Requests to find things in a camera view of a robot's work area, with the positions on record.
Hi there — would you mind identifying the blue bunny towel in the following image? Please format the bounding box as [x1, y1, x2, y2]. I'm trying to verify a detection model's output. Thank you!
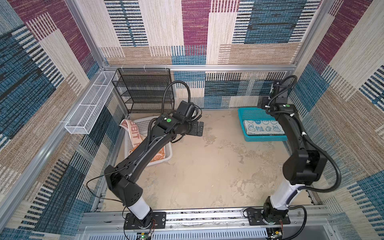
[243, 120, 285, 136]

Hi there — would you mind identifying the white plastic basket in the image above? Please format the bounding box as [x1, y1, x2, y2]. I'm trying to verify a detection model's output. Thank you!
[120, 116, 173, 166]

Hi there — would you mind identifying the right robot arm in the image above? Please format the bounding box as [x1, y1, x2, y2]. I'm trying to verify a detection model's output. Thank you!
[262, 98, 327, 225]

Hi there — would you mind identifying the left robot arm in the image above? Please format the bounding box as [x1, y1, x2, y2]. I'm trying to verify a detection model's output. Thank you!
[104, 114, 204, 228]

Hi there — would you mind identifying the teal plastic basket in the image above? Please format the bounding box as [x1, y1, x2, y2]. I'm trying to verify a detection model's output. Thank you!
[238, 108, 288, 142]

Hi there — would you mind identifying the orange rabbit towel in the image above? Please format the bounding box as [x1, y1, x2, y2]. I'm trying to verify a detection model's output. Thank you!
[120, 118, 151, 157]

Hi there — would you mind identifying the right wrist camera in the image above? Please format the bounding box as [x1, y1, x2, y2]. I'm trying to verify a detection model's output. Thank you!
[269, 82, 288, 103]

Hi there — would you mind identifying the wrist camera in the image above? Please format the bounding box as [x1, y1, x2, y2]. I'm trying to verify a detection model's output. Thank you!
[269, 82, 288, 103]
[176, 101, 196, 119]

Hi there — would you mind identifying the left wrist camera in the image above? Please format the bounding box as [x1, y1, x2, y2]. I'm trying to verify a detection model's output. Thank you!
[176, 101, 196, 119]

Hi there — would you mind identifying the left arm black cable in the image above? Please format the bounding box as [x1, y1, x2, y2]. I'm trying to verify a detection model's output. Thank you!
[161, 80, 192, 116]

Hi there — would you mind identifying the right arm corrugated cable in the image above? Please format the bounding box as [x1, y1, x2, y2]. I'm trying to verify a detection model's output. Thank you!
[266, 74, 342, 240]

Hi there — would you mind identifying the black wire shelf rack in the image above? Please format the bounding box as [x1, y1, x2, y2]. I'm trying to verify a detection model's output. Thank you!
[112, 68, 175, 114]

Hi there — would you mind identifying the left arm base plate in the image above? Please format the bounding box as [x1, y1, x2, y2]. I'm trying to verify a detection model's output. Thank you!
[124, 212, 167, 230]

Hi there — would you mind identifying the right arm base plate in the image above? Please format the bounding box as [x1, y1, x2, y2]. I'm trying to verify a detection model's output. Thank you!
[243, 208, 291, 226]

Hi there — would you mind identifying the white mesh wall tray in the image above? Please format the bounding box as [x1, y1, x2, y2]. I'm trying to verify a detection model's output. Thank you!
[65, 71, 115, 135]

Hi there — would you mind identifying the aluminium front rail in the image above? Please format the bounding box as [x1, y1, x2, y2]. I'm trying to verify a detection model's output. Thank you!
[77, 205, 334, 233]

